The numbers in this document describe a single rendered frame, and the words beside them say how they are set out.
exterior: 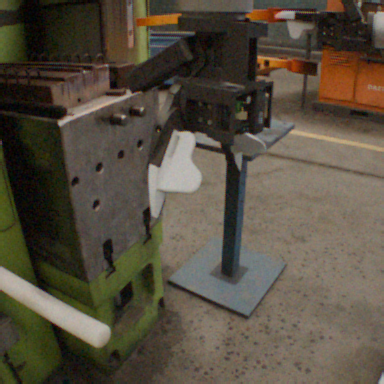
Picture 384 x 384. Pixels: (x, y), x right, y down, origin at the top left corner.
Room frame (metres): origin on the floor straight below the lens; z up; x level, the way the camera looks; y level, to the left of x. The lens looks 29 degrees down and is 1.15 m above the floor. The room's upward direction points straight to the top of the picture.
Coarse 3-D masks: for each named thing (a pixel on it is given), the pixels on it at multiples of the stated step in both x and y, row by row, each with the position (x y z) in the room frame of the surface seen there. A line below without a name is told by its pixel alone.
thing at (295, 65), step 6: (258, 60) 1.26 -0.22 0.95; (270, 60) 1.24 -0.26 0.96; (276, 60) 1.23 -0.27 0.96; (282, 60) 1.23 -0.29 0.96; (294, 60) 1.20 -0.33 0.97; (300, 60) 1.19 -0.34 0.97; (306, 60) 1.19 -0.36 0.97; (276, 66) 1.23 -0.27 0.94; (282, 66) 1.22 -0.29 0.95; (288, 66) 1.20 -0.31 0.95; (294, 66) 1.20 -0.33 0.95; (300, 66) 1.19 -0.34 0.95; (306, 66) 1.18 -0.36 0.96; (312, 66) 1.17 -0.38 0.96; (294, 72) 1.19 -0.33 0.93; (300, 72) 1.18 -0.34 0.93; (306, 72) 1.18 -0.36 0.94; (312, 72) 1.17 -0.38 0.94
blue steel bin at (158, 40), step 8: (152, 32) 5.57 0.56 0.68; (160, 32) 5.51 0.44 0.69; (168, 32) 5.47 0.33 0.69; (176, 32) 5.43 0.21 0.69; (152, 40) 4.79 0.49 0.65; (160, 40) 4.75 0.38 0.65; (168, 40) 4.72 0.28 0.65; (176, 40) 4.67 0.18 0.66; (152, 48) 4.78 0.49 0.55; (160, 48) 4.74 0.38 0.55; (152, 56) 4.79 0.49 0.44; (168, 80) 4.70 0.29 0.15
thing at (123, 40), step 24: (48, 0) 1.28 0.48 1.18; (72, 0) 1.23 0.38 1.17; (96, 0) 1.18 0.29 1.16; (120, 0) 1.24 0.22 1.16; (144, 0) 1.37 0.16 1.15; (48, 24) 1.29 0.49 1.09; (72, 24) 1.23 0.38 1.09; (96, 24) 1.18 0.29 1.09; (120, 24) 1.24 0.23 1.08; (48, 48) 1.30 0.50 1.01; (72, 48) 1.24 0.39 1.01; (96, 48) 1.19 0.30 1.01; (120, 48) 1.23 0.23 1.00; (144, 48) 1.36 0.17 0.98
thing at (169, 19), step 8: (272, 8) 0.85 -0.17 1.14; (280, 8) 0.86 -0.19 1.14; (288, 8) 0.84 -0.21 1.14; (296, 8) 0.83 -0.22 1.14; (304, 8) 0.82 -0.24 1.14; (312, 8) 0.82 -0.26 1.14; (160, 16) 0.99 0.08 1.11; (168, 16) 0.98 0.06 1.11; (176, 16) 0.97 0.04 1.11; (248, 16) 0.88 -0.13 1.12; (256, 16) 0.87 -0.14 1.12; (264, 16) 0.86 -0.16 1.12; (272, 16) 0.85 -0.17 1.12; (144, 24) 1.01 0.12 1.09; (152, 24) 1.00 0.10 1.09; (160, 24) 0.99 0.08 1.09
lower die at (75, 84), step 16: (80, 64) 0.94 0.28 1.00; (96, 64) 0.98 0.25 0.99; (0, 80) 0.91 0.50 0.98; (32, 80) 0.88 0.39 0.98; (48, 80) 0.86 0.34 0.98; (64, 80) 0.83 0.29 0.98; (80, 80) 0.88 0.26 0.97; (96, 80) 0.93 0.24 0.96; (16, 96) 0.86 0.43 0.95; (32, 96) 0.83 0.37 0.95; (48, 96) 0.80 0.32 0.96; (64, 96) 0.83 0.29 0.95; (80, 96) 0.87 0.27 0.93; (96, 96) 0.92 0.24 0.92
